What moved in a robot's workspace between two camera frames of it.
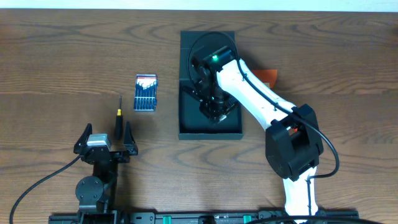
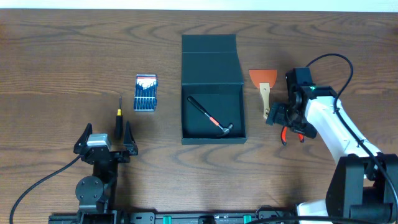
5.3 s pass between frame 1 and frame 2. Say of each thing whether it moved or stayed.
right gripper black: moved
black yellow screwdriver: stayed
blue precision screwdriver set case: stayed
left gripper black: stayed
